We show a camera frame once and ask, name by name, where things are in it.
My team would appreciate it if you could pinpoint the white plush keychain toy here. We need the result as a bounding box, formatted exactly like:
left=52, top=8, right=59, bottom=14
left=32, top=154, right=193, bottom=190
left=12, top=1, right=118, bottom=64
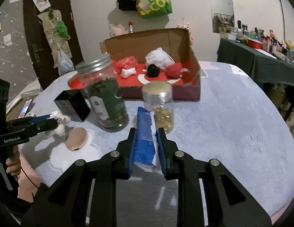
left=44, top=111, right=71, bottom=138

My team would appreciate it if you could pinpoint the tan round powder puff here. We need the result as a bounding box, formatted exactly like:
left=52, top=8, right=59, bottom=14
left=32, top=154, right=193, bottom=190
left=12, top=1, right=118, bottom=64
left=65, top=127, right=88, bottom=151

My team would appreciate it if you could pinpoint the blue tissue pack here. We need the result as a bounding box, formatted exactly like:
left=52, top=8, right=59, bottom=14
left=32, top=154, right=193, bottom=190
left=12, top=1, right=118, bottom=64
left=134, top=107, right=158, bottom=172

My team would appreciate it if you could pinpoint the black fluffy pompom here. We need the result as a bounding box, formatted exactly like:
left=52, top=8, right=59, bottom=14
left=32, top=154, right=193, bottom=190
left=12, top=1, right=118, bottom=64
left=147, top=64, right=160, bottom=78

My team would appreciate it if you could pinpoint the person's left hand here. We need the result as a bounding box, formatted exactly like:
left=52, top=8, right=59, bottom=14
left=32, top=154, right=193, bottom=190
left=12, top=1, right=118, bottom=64
left=5, top=145, right=21, bottom=176

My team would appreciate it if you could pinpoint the smartphone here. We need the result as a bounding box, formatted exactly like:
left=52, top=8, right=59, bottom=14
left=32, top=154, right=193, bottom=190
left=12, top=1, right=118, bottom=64
left=18, top=98, right=33, bottom=118

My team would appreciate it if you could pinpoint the black square box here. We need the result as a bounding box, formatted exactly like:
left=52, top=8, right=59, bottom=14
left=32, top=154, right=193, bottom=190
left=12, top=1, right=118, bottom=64
left=54, top=90, right=91, bottom=122

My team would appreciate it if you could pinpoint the white plastic bag on door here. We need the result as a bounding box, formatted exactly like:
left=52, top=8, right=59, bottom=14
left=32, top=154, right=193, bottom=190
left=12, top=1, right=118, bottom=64
left=58, top=50, right=75, bottom=76

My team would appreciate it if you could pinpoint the green tea leaf jar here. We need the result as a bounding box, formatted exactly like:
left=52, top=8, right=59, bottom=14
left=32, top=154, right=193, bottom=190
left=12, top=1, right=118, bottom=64
left=75, top=53, right=128, bottom=132

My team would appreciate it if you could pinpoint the dark wooden door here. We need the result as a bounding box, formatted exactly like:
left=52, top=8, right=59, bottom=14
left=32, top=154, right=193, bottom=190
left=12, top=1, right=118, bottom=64
left=23, top=0, right=83, bottom=89

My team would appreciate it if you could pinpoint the green plush frog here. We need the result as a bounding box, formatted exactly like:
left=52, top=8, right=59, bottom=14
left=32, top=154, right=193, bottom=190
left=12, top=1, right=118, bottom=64
left=57, top=21, right=70, bottom=40

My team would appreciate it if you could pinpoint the jar of golden capsules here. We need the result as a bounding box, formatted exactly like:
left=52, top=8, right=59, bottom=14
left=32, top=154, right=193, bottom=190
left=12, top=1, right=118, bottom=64
left=142, top=80, right=174, bottom=134

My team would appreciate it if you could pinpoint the small white crumpled cloth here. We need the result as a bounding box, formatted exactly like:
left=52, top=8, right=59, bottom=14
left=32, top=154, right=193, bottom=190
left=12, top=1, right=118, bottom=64
left=121, top=67, right=137, bottom=79

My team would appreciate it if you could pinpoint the red plastic bag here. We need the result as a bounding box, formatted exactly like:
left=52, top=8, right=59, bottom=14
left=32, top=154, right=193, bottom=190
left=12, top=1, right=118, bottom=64
left=112, top=56, right=139, bottom=73

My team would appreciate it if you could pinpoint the dark green covered table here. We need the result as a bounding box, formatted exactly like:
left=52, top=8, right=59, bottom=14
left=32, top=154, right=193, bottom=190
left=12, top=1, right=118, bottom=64
left=217, top=38, right=294, bottom=86

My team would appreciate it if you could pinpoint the red-lined cardboard box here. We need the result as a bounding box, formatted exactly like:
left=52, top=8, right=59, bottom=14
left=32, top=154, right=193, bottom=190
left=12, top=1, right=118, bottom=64
left=67, top=28, right=202, bottom=101

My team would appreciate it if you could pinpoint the white mesh bath pouf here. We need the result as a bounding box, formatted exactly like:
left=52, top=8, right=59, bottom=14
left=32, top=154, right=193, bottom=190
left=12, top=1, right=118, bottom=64
left=145, top=48, right=175, bottom=71

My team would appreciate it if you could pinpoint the red bowl on table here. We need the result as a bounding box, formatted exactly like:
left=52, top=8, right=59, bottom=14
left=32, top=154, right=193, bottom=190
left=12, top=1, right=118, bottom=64
left=247, top=38, right=263, bottom=49

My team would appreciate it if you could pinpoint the red tipped brush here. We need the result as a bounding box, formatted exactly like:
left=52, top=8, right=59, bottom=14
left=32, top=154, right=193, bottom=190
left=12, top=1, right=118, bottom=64
left=128, top=22, right=134, bottom=33

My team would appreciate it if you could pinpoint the pink cat plush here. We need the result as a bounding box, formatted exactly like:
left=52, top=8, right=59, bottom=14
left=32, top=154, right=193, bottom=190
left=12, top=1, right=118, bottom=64
left=177, top=22, right=194, bottom=45

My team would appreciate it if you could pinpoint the green tote bag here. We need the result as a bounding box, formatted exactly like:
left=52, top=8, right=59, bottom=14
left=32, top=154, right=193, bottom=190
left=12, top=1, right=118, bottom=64
left=137, top=0, right=173, bottom=19

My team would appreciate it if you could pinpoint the pink plush on wall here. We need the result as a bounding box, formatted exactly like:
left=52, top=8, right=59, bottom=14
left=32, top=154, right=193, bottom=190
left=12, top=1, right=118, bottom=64
left=109, top=24, right=128, bottom=37

